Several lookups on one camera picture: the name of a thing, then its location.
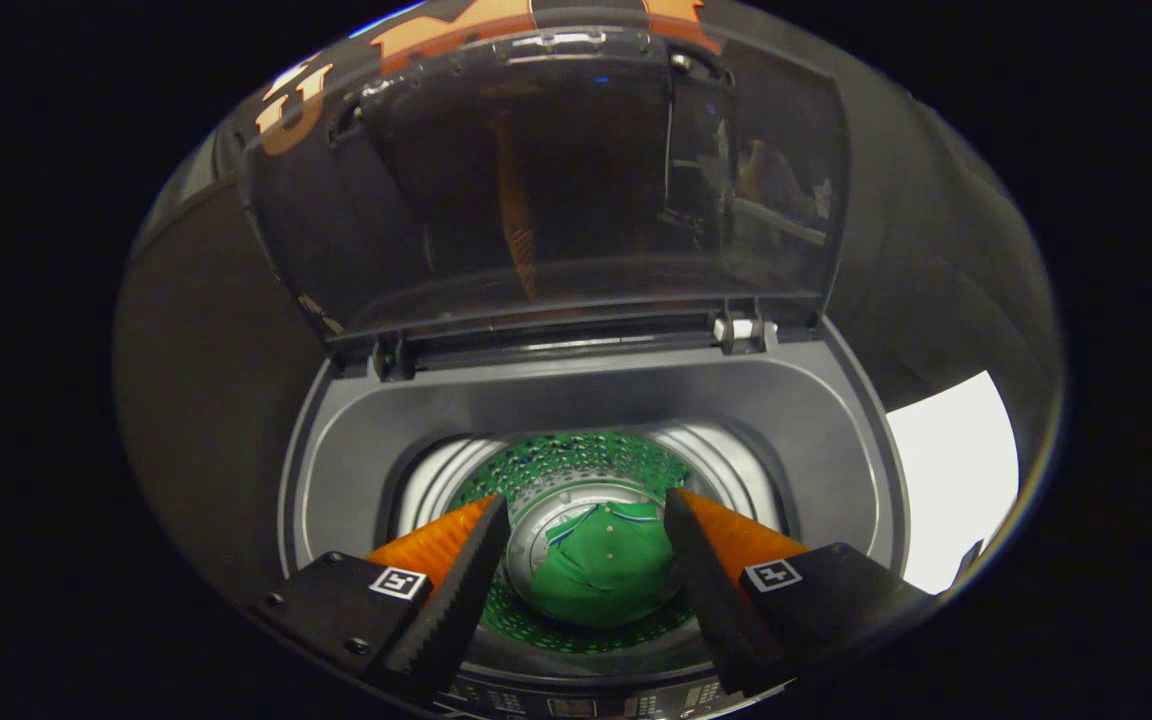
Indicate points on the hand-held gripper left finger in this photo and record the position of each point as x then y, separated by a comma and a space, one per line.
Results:
456, 600

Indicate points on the white board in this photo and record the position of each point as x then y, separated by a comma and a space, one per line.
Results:
951, 480

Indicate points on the dark washing machine lid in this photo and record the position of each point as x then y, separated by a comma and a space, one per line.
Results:
536, 200

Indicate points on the green polo shirt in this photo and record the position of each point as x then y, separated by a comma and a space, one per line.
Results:
606, 580

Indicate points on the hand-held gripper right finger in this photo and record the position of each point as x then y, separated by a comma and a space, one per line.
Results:
716, 600

